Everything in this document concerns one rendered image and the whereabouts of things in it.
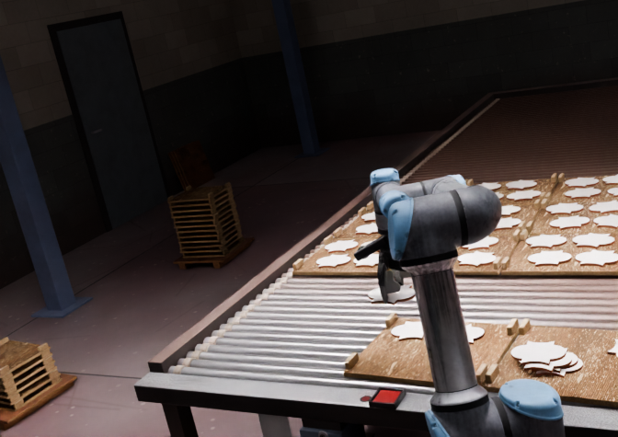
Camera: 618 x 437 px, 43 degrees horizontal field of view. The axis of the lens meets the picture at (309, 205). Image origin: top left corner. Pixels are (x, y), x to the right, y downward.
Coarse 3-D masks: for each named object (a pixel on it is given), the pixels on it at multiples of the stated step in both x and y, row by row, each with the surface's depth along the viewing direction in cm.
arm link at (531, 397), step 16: (512, 384) 158; (528, 384) 158; (544, 384) 158; (496, 400) 156; (512, 400) 152; (528, 400) 152; (544, 400) 152; (560, 400) 154; (512, 416) 152; (528, 416) 151; (544, 416) 151; (560, 416) 153; (512, 432) 151; (528, 432) 152; (544, 432) 152; (560, 432) 154
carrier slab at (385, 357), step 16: (400, 320) 248; (416, 320) 245; (384, 336) 239; (496, 336) 225; (512, 336) 223; (368, 352) 231; (384, 352) 229; (400, 352) 227; (416, 352) 225; (480, 352) 218; (496, 352) 216; (352, 368) 224; (368, 368) 222; (384, 368) 220; (400, 368) 218; (416, 368) 217; (416, 384) 211; (432, 384) 208; (480, 384) 202
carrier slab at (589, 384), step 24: (528, 336) 221; (552, 336) 218; (576, 336) 216; (600, 336) 213; (504, 360) 211; (600, 360) 201; (504, 384) 200; (552, 384) 195; (576, 384) 193; (600, 384) 191
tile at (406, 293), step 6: (378, 288) 222; (402, 288) 219; (408, 288) 218; (372, 294) 218; (378, 294) 218; (390, 294) 216; (396, 294) 215; (402, 294) 214; (408, 294) 214; (414, 294) 213; (372, 300) 215; (378, 300) 214; (390, 300) 212; (396, 300) 212; (402, 300) 212
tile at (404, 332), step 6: (408, 324) 242; (414, 324) 241; (420, 324) 240; (396, 330) 239; (402, 330) 239; (408, 330) 238; (414, 330) 237; (420, 330) 236; (396, 336) 237; (402, 336) 235; (408, 336) 234; (414, 336) 234; (420, 336) 233
